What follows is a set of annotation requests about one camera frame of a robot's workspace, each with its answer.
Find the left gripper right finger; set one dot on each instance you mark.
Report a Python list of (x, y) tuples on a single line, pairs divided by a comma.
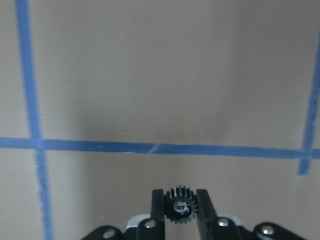
[(207, 218)]

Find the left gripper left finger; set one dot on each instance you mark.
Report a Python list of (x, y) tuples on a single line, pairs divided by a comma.
[(158, 214)]

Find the small black gear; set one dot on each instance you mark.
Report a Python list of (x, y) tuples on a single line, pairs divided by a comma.
[(180, 205)]

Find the brown paper table cover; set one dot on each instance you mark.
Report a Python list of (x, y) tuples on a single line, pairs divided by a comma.
[(195, 72)]

